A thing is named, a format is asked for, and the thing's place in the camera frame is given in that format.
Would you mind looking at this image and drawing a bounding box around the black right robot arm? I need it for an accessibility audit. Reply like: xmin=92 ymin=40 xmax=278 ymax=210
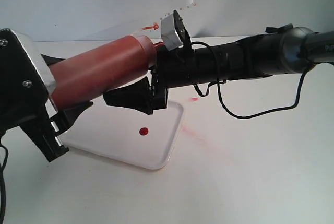
xmin=103 ymin=11 xmax=333 ymax=115

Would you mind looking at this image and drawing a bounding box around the red sauce squeeze bottle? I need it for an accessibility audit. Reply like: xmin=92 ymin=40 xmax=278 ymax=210
xmin=50 ymin=35 xmax=157 ymax=111

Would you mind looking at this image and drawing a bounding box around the red sauce drop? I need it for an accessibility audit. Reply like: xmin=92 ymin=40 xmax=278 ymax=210
xmin=139 ymin=127 xmax=149 ymax=136

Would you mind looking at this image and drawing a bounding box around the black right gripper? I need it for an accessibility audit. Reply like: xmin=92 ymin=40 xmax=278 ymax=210
xmin=103 ymin=10 xmax=195 ymax=115

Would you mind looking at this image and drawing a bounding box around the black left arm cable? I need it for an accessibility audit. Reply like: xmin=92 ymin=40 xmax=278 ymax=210
xmin=0 ymin=135 xmax=10 ymax=224

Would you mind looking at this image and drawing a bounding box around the white backdrop sheet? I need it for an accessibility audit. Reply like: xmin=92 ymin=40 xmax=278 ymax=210
xmin=1 ymin=0 xmax=333 ymax=41

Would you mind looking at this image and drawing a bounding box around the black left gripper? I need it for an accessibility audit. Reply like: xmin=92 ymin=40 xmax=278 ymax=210
xmin=1 ymin=28 xmax=93 ymax=162

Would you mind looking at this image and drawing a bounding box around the white rectangular plastic tray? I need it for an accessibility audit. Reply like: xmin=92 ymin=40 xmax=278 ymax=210
xmin=60 ymin=98 xmax=184 ymax=170

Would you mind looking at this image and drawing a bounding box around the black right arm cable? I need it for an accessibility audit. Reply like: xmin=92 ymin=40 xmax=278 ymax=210
xmin=182 ymin=41 xmax=316 ymax=119

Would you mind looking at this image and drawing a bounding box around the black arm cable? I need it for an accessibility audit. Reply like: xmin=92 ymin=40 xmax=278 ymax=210
xmin=182 ymin=41 xmax=316 ymax=119
xmin=0 ymin=135 xmax=10 ymax=224

